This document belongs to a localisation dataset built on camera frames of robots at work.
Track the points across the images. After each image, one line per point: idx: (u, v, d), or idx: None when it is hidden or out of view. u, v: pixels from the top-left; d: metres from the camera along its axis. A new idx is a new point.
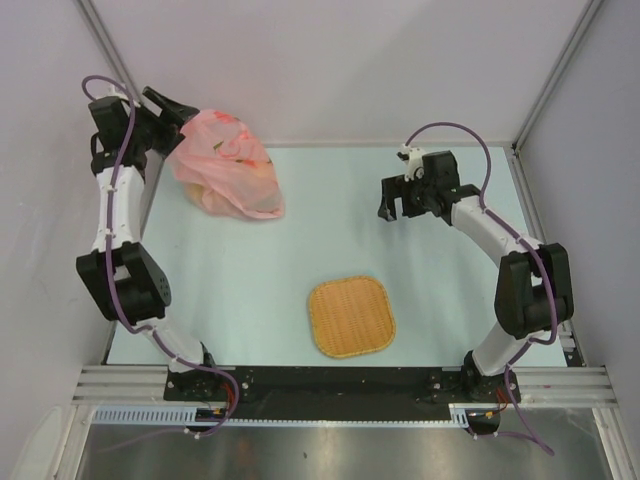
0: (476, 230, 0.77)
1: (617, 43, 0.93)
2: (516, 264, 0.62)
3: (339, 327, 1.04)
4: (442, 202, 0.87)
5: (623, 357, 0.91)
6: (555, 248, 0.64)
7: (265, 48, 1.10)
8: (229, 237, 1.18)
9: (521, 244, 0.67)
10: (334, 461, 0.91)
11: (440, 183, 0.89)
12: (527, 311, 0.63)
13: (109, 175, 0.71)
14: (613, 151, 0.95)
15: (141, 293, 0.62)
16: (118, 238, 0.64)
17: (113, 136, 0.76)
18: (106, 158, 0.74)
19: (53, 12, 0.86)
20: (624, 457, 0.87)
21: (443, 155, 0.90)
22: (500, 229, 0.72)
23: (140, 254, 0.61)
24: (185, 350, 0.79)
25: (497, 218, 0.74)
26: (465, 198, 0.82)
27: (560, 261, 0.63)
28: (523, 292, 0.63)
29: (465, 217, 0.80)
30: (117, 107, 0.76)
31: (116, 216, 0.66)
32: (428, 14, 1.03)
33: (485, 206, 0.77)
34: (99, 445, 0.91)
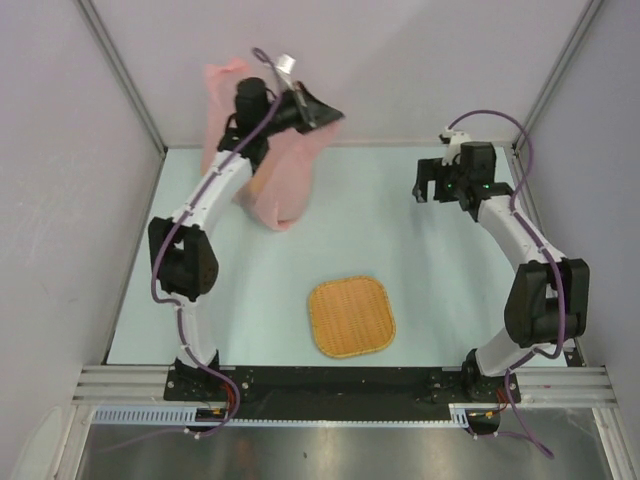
0: (500, 230, 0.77)
1: (618, 42, 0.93)
2: (532, 274, 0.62)
3: (339, 327, 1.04)
4: (472, 197, 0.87)
5: (623, 357, 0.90)
6: (578, 264, 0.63)
7: (266, 48, 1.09)
8: (230, 238, 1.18)
9: (543, 254, 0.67)
10: (334, 461, 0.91)
11: (473, 177, 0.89)
12: (536, 321, 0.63)
13: (223, 159, 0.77)
14: (613, 150, 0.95)
15: (185, 272, 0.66)
16: (193, 217, 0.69)
17: (246, 121, 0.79)
18: (233, 141, 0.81)
19: (53, 12, 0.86)
20: (623, 457, 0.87)
21: (483, 147, 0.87)
22: (524, 236, 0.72)
23: (199, 242, 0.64)
24: (195, 344, 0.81)
25: (527, 226, 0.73)
26: (496, 198, 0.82)
27: (580, 277, 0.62)
28: (535, 303, 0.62)
29: (492, 215, 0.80)
30: (258, 97, 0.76)
31: (204, 198, 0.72)
32: (429, 13, 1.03)
33: (514, 208, 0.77)
34: (99, 446, 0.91)
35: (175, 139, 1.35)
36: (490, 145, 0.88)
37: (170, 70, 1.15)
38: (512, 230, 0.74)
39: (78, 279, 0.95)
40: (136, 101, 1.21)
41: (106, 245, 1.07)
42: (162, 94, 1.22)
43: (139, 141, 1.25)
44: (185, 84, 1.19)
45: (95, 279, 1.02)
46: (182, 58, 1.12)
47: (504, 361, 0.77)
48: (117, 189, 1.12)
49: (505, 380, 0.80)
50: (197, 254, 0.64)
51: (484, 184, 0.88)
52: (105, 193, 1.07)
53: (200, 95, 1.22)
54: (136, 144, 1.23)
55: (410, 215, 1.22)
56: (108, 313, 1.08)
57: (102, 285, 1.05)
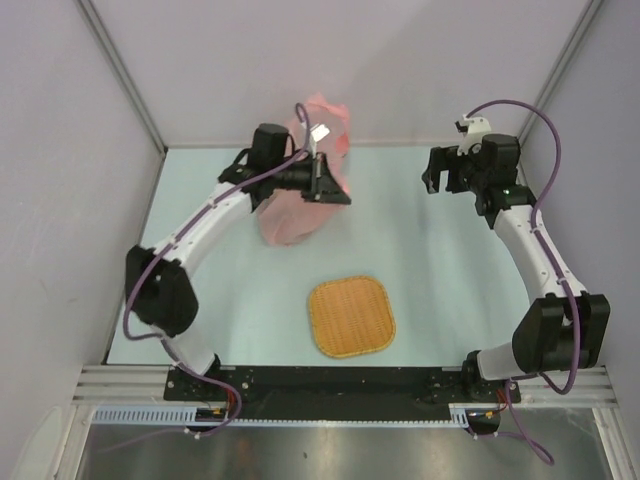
0: (516, 245, 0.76)
1: (618, 42, 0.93)
2: (549, 311, 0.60)
3: (339, 327, 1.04)
4: (490, 201, 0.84)
5: (623, 358, 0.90)
6: (598, 299, 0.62)
7: (266, 48, 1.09)
8: (232, 239, 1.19)
9: (562, 286, 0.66)
10: (334, 461, 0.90)
11: (493, 177, 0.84)
12: (546, 352, 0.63)
13: (222, 192, 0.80)
14: (613, 151, 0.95)
15: (159, 309, 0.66)
16: (176, 251, 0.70)
17: (259, 158, 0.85)
18: (238, 174, 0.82)
19: (53, 13, 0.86)
20: (623, 457, 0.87)
21: (509, 146, 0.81)
22: (543, 260, 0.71)
23: (176, 277, 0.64)
24: (188, 358, 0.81)
25: (543, 244, 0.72)
26: (517, 207, 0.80)
27: (598, 314, 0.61)
28: (549, 339, 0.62)
29: (510, 229, 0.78)
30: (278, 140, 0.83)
31: (193, 231, 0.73)
32: (429, 13, 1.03)
33: (536, 225, 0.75)
34: (99, 445, 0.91)
35: (175, 140, 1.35)
36: (518, 144, 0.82)
37: (170, 70, 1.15)
38: (531, 252, 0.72)
39: (78, 279, 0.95)
40: (136, 101, 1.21)
41: (106, 245, 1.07)
42: (161, 95, 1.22)
43: (139, 141, 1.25)
44: (185, 85, 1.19)
45: (95, 280, 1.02)
46: (182, 59, 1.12)
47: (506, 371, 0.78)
48: (117, 190, 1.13)
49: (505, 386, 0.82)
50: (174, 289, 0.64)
51: (504, 187, 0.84)
52: (106, 193, 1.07)
53: (200, 95, 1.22)
54: (136, 144, 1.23)
55: (411, 215, 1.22)
56: (108, 314, 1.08)
57: (102, 285, 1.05)
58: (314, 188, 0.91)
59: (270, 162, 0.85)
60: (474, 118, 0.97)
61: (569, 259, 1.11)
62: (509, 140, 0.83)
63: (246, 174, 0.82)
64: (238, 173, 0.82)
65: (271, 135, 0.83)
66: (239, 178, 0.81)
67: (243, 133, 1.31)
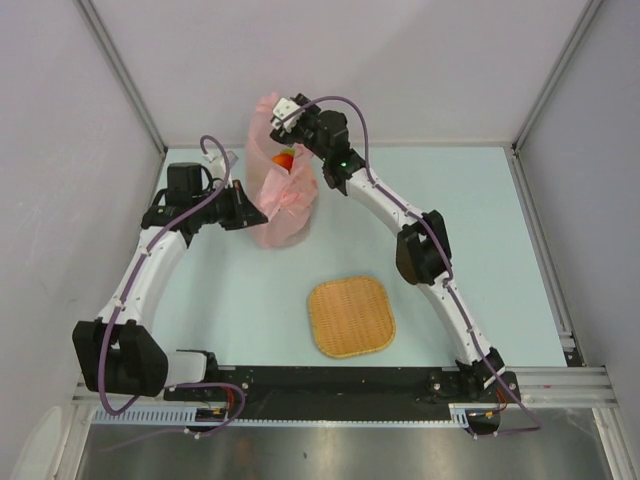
0: (368, 201, 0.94)
1: (618, 43, 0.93)
2: (408, 237, 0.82)
3: (339, 327, 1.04)
4: (335, 176, 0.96)
5: (624, 358, 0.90)
6: (432, 214, 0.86)
7: (266, 47, 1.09)
8: (231, 240, 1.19)
9: (410, 216, 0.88)
10: (334, 461, 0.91)
11: (333, 154, 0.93)
12: (421, 264, 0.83)
13: (152, 236, 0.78)
14: (613, 151, 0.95)
15: (129, 376, 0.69)
16: (125, 312, 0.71)
17: (177, 194, 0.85)
18: (159, 214, 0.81)
19: (53, 13, 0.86)
20: (623, 457, 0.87)
21: (339, 128, 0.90)
22: (390, 203, 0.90)
23: (138, 339, 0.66)
24: (178, 378, 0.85)
25: (386, 192, 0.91)
26: (356, 172, 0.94)
27: (437, 222, 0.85)
28: (417, 252, 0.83)
29: (358, 191, 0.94)
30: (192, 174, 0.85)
31: (135, 287, 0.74)
32: (429, 14, 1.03)
33: (374, 180, 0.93)
34: (99, 445, 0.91)
35: (175, 139, 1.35)
36: (345, 125, 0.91)
37: (170, 70, 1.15)
38: (382, 202, 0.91)
39: (78, 279, 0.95)
40: (135, 101, 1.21)
41: (106, 245, 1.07)
42: (161, 95, 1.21)
43: (138, 141, 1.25)
44: (184, 84, 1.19)
45: (95, 279, 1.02)
46: (182, 58, 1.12)
47: (461, 329, 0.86)
48: (116, 190, 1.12)
49: (486, 366, 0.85)
50: (138, 352, 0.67)
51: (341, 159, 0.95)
52: (105, 194, 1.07)
53: (200, 95, 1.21)
54: (136, 143, 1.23)
55: None
56: None
57: (102, 285, 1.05)
58: (239, 215, 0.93)
59: (190, 197, 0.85)
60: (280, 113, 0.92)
61: (569, 258, 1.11)
62: (340, 122, 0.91)
63: (167, 213, 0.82)
64: (159, 213, 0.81)
65: (185, 171, 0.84)
66: (161, 218, 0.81)
67: (242, 132, 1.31)
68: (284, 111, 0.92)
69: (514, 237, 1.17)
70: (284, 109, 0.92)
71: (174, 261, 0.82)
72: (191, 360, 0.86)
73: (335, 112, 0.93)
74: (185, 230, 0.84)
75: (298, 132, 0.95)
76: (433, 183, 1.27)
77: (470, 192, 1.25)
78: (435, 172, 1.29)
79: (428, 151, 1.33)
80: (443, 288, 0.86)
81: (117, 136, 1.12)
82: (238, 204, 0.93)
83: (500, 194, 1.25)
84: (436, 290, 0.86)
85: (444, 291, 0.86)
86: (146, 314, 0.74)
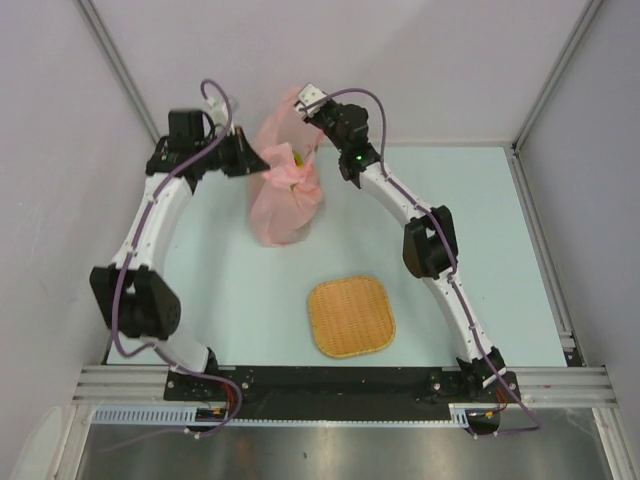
0: (380, 194, 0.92)
1: (617, 42, 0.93)
2: (415, 229, 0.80)
3: (339, 327, 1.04)
4: (349, 169, 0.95)
5: (624, 358, 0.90)
6: (441, 208, 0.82)
7: (265, 47, 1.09)
8: (231, 239, 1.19)
9: (418, 210, 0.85)
10: (334, 460, 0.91)
11: (351, 147, 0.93)
12: (427, 258, 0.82)
13: (157, 185, 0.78)
14: (613, 151, 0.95)
15: (144, 318, 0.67)
16: (137, 257, 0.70)
17: (180, 140, 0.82)
18: (162, 162, 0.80)
19: (53, 14, 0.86)
20: (624, 457, 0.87)
21: (361, 123, 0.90)
22: (400, 196, 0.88)
23: (152, 284, 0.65)
24: (185, 360, 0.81)
25: (398, 186, 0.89)
26: (370, 165, 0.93)
27: (446, 218, 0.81)
28: (424, 246, 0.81)
29: (370, 184, 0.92)
30: (194, 118, 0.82)
31: (145, 233, 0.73)
32: (428, 14, 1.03)
33: (387, 173, 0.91)
34: (99, 445, 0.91)
35: None
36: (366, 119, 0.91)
37: (170, 70, 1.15)
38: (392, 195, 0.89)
39: (78, 279, 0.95)
40: (135, 101, 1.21)
41: (106, 245, 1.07)
42: (161, 95, 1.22)
43: (139, 141, 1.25)
44: (184, 84, 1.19)
45: None
46: (182, 58, 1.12)
47: (462, 325, 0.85)
48: (117, 190, 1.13)
49: (487, 365, 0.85)
50: (154, 296, 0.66)
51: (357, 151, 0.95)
52: (106, 194, 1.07)
53: (199, 95, 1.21)
54: (136, 144, 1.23)
55: None
56: None
57: None
58: (241, 162, 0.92)
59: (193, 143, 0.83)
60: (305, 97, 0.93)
61: (569, 258, 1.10)
62: (362, 117, 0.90)
63: (171, 158, 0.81)
64: (164, 159, 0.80)
65: (186, 116, 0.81)
66: (166, 164, 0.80)
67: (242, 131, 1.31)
68: (310, 98, 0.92)
69: (514, 237, 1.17)
70: (309, 96, 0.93)
71: (180, 208, 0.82)
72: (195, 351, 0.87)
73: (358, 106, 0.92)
74: (190, 176, 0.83)
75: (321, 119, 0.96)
76: (433, 183, 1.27)
77: (470, 192, 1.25)
78: (435, 172, 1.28)
79: (428, 151, 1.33)
80: (447, 283, 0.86)
81: (117, 136, 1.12)
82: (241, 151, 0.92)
83: (500, 194, 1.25)
84: (440, 284, 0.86)
85: (448, 286, 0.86)
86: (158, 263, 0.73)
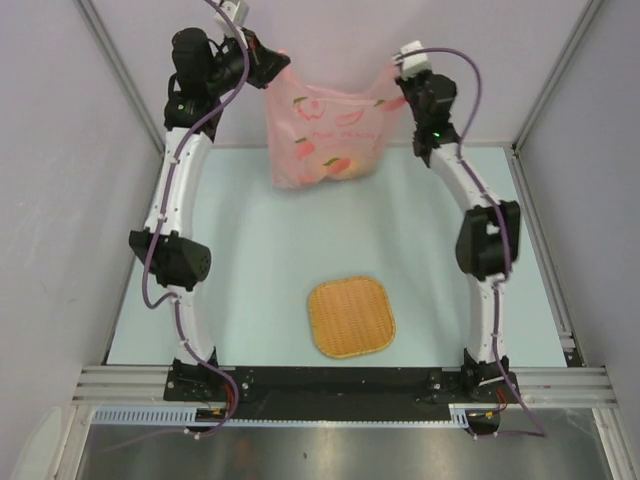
0: (449, 176, 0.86)
1: (618, 42, 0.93)
2: (476, 218, 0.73)
3: (339, 327, 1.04)
4: (422, 143, 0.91)
5: (624, 358, 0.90)
6: (513, 204, 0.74)
7: (266, 46, 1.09)
8: (231, 239, 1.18)
9: (484, 199, 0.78)
10: (334, 461, 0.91)
11: (427, 121, 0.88)
12: (480, 252, 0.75)
13: (179, 142, 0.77)
14: (614, 151, 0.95)
15: (176, 268, 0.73)
16: (168, 223, 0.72)
17: (191, 82, 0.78)
18: (179, 111, 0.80)
19: (52, 13, 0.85)
20: (623, 457, 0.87)
21: (447, 96, 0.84)
22: (470, 182, 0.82)
23: (183, 248, 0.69)
24: (195, 342, 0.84)
25: (470, 170, 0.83)
26: (446, 144, 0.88)
27: (514, 214, 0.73)
28: (480, 240, 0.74)
29: (442, 163, 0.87)
30: (199, 52, 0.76)
31: (171, 197, 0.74)
32: (429, 14, 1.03)
33: (461, 156, 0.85)
34: (99, 445, 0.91)
35: None
36: (452, 95, 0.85)
37: (170, 70, 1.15)
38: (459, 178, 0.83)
39: (78, 278, 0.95)
40: (135, 101, 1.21)
41: (106, 245, 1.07)
42: (161, 95, 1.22)
43: (139, 141, 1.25)
44: None
45: (95, 279, 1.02)
46: None
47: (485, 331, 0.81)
48: (117, 189, 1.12)
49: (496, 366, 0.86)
50: (186, 257, 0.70)
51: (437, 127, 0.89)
52: (106, 194, 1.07)
53: None
54: (136, 143, 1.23)
55: (410, 213, 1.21)
56: (108, 313, 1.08)
57: (102, 285, 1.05)
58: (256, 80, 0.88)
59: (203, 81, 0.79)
60: (405, 53, 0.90)
61: (570, 258, 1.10)
62: (449, 91, 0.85)
63: (189, 111, 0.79)
64: (179, 110, 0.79)
65: (192, 56, 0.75)
66: (182, 116, 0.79)
67: (242, 131, 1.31)
68: (409, 53, 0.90)
69: None
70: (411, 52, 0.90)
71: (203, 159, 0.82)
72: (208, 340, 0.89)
73: (452, 80, 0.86)
74: (209, 126, 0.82)
75: (413, 85, 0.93)
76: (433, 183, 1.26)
77: None
78: None
79: None
80: (490, 287, 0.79)
81: (117, 135, 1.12)
82: (256, 64, 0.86)
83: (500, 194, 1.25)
84: (483, 286, 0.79)
85: (489, 291, 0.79)
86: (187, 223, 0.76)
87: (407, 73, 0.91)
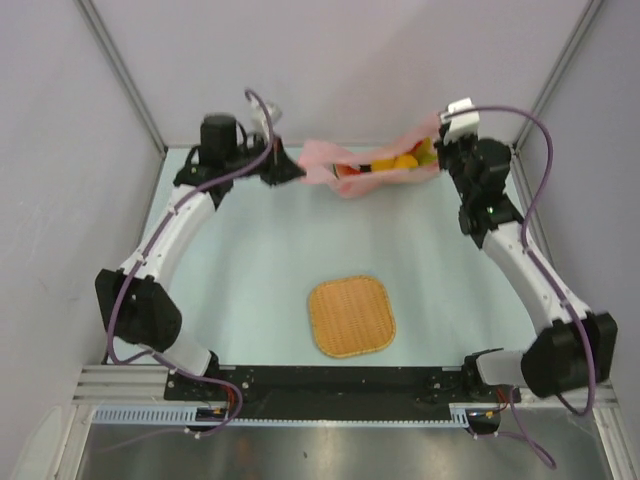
0: (509, 267, 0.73)
1: (619, 41, 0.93)
2: (560, 340, 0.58)
3: (339, 327, 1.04)
4: (475, 221, 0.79)
5: (624, 359, 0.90)
6: (604, 317, 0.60)
7: (266, 46, 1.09)
8: (232, 239, 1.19)
9: (566, 309, 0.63)
10: (334, 460, 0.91)
11: (480, 194, 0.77)
12: (562, 378, 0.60)
13: (180, 197, 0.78)
14: (614, 151, 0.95)
15: (141, 328, 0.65)
16: (146, 267, 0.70)
17: (210, 152, 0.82)
18: (191, 173, 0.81)
19: (53, 13, 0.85)
20: (624, 457, 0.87)
21: (499, 165, 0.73)
22: (542, 282, 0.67)
23: (152, 296, 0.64)
24: (183, 363, 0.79)
25: (539, 263, 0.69)
26: (505, 224, 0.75)
27: (608, 335, 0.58)
28: (562, 366, 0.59)
29: (500, 249, 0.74)
30: (225, 130, 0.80)
31: (158, 244, 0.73)
32: (429, 14, 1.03)
33: (527, 245, 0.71)
34: (99, 445, 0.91)
35: (175, 139, 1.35)
36: (508, 162, 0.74)
37: (170, 70, 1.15)
38: (528, 272, 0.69)
39: (78, 279, 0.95)
40: (135, 101, 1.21)
41: (106, 246, 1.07)
42: (161, 95, 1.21)
43: (139, 141, 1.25)
44: (184, 84, 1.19)
45: (95, 279, 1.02)
46: (183, 58, 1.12)
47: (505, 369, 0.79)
48: (117, 190, 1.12)
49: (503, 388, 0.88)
50: (153, 308, 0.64)
51: (489, 203, 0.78)
52: (106, 194, 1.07)
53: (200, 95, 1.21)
54: (136, 144, 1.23)
55: (411, 212, 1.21)
56: None
57: None
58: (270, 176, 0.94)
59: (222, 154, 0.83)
60: (451, 112, 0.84)
61: (570, 259, 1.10)
62: (503, 158, 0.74)
63: (201, 174, 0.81)
64: (193, 173, 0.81)
65: (218, 129, 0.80)
66: (194, 177, 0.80)
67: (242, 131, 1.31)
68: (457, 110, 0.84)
69: None
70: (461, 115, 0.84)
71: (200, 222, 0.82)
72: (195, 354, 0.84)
73: (504, 145, 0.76)
74: (216, 194, 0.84)
75: (455, 149, 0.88)
76: (433, 183, 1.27)
77: None
78: None
79: None
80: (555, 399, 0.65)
81: (118, 136, 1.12)
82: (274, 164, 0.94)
83: None
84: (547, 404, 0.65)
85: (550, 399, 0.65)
86: (167, 274, 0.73)
87: (453, 133, 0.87)
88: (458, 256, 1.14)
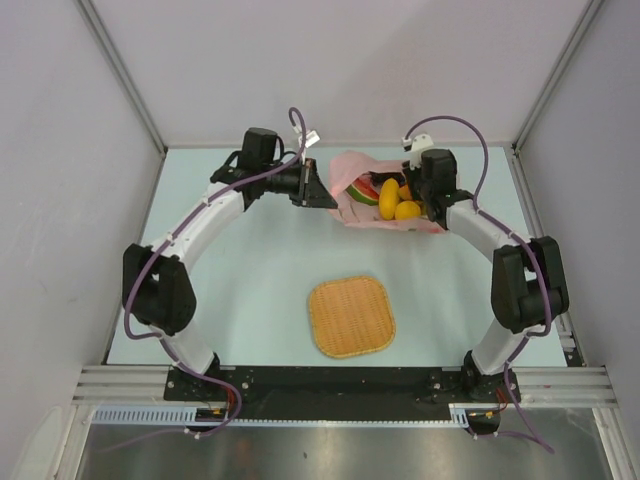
0: (469, 229, 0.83)
1: (618, 42, 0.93)
2: (509, 257, 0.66)
3: (339, 327, 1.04)
4: (438, 208, 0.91)
5: (623, 358, 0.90)
6: (547, 241, 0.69)
7: (266, 47, 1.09)
8: (233, 240, 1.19)
9: (513, 239, 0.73)
10: (335, 461, 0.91)
11: (434, 187, 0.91)
12: (522, 301, 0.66)
13: (216, 190, 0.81)
14: (613, 151, 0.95)
15: (159, 306, 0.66)
16: (172, 248, 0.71)
17: (248, 157, 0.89)
18: (229, 173, 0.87)
19: (52, 13, 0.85)
20: (624, 458, 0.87)
21: (444, 157, 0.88)
22: (493, 227, 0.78)
23: (175, 274, 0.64)
24: (189, 358, 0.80)
25: (488, 217, 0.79)
26: (459, 201, 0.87)
27: (551, 252, 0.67)
28: (516, 285, 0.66)
29: (459, 218, 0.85)
30: (265, 142, 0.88)
31: (188, 228, 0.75)
32: (429, 15, 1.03)
33: (477, 206, 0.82)
34: (99, 445, 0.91)
35: (175, 139, 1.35)
36: (450, 154, 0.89)
37: (170, 70, 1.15)
38: (483, 226, 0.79)
39: (78, 279, 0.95)
40: (135, 100, 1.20)
41: (106, 246, 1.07)
42: (161, 94, 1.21)
43: (139, 141, 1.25)
44: (184, 84, 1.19)
45: (96, 279, 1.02)
46: (182, 59, 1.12)
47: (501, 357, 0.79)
48: (117, 189, 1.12)
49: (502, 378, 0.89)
50: (173, 288, 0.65)
51: (445, 192, 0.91)
52: (107, 195, 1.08)
53: (199, 94, 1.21)
54: (136, 143, 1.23)
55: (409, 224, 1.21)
56: (108, 313, 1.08)
57: (103, 285, 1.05)
58: (301, 193, 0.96)
59: (258, 163, 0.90)
60: (415, 135, 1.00)
61: (570, 259, 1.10)
62: (444, 153, 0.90)
63: (237, 175, 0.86)
64: (230, 173, 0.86)
65: (260, 137, 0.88)
66: (229, 179, 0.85)
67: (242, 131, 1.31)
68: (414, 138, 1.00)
69: None
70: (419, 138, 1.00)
71: (225, 218, 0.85)
72: (202, 351, 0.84)
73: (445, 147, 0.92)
74: (248, 195, 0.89)
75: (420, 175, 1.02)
76: None
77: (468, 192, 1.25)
78: None
79: None
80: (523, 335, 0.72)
81: (116, 135, 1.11)
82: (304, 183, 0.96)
83: (501, 193, 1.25)
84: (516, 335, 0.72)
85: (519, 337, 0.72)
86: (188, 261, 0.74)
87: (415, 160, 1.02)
88: (457, 260, 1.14)
